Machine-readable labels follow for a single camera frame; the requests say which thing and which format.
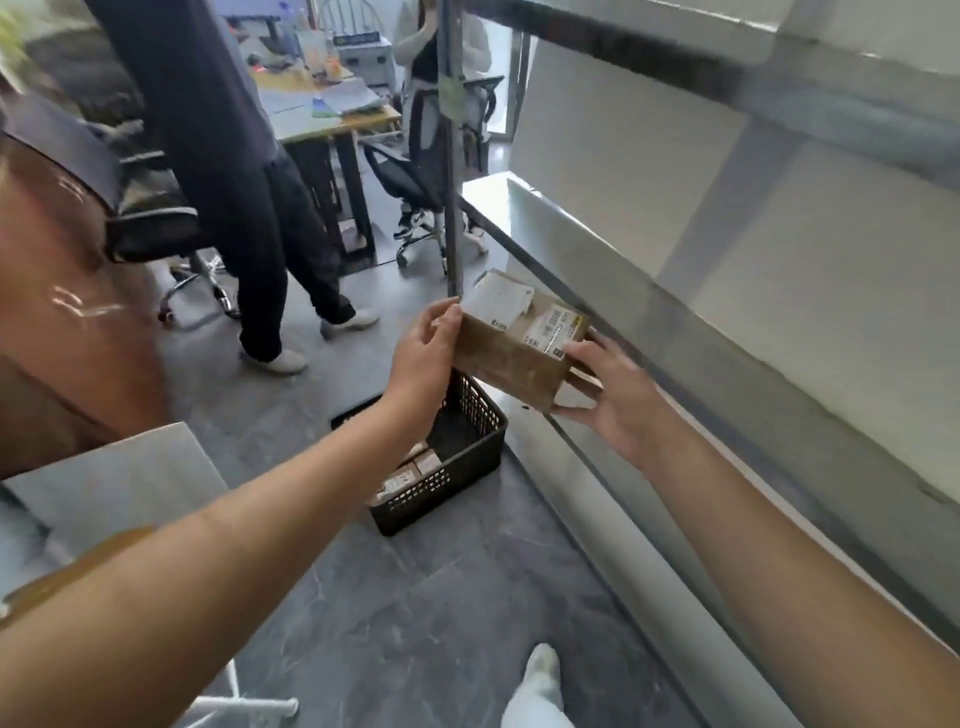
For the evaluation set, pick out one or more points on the wooden chair white metal frame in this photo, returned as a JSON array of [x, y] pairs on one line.
[[75, 562]]

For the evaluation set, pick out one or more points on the black plastic basket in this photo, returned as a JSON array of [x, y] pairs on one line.
[[465, 420]]

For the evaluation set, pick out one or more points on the light wooden desk black legs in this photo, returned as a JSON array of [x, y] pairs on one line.
[[352, 195]]

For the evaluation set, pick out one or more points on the person's right forearm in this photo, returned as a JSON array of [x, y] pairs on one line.
[[810, 600]]

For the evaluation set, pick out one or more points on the black office chair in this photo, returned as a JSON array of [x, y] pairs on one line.
[[405, 180], [82, 75], [150, 225]]

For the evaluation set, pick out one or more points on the person's left hand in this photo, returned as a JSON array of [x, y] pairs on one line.
[[420, 367]]

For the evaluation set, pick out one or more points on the person's white right shoe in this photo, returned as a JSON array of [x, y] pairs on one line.
[[541, 667]]

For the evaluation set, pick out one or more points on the person's white trousers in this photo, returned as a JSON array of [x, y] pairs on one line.
[[536, 709]]

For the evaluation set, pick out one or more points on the grey desktop printer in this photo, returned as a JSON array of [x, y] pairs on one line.
[[367, 64]]

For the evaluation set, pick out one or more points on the person's right hand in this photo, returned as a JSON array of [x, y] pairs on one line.
[[630, 409]]

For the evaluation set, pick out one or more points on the scattered white documents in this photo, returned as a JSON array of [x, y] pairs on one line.
[[345, 97]]

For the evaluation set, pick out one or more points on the brown wooden cabinet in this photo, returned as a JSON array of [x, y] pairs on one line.
[[67, 337]]

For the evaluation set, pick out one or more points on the grey metal shelf rack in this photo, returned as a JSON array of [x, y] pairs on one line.
[[750, 97]]

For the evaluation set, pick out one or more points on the parcel with scribbled label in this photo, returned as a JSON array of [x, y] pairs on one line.
[[394, 484]]

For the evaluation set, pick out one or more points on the pale green paper label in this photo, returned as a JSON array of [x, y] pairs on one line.
[[454, 97]]

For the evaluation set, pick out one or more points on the person's left forearm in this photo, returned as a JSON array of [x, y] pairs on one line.
[[187, 600]]

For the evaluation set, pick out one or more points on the white flat board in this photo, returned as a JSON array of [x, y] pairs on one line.
[[127, 480]]

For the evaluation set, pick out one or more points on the white foam panel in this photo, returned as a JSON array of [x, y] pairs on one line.
[[900, 30]]

